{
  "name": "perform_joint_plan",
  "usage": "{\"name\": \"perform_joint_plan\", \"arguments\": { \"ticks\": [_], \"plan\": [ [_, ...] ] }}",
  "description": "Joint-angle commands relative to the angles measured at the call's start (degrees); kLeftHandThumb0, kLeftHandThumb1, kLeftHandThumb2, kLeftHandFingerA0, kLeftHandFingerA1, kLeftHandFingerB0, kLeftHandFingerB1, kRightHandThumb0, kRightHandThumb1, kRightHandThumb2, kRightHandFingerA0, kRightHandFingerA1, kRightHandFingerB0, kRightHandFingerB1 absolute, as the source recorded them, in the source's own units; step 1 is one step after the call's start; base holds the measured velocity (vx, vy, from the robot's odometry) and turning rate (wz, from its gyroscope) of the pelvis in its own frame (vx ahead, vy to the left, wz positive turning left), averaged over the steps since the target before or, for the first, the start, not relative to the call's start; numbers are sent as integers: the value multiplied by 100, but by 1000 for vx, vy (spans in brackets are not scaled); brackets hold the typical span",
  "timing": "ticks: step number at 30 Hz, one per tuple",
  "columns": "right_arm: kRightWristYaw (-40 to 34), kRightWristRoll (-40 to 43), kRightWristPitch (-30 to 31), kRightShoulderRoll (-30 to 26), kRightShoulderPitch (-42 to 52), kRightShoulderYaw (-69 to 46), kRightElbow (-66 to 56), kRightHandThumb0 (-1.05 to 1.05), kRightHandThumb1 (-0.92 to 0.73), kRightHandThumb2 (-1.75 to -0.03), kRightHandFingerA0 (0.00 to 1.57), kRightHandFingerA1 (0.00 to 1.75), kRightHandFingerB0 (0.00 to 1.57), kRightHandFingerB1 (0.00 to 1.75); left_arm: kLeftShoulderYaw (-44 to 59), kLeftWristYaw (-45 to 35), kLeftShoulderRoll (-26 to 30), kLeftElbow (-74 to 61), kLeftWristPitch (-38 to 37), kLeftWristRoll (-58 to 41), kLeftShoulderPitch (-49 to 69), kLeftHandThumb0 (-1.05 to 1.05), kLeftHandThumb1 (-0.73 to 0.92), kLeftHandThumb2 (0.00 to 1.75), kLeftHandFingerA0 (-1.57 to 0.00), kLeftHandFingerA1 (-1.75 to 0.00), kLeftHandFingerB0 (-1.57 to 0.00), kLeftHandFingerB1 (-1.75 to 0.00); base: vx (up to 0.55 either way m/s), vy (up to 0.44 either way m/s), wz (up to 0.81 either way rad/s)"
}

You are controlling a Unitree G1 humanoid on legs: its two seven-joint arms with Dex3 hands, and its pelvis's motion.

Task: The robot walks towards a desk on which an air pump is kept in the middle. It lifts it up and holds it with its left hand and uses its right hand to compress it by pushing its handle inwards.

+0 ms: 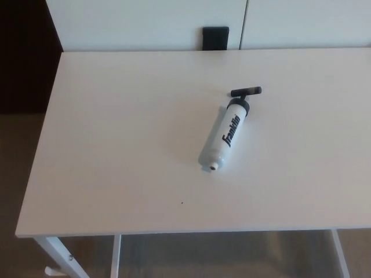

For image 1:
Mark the white desk leg frame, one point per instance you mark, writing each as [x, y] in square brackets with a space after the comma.
[55, 252]
[341, 252]

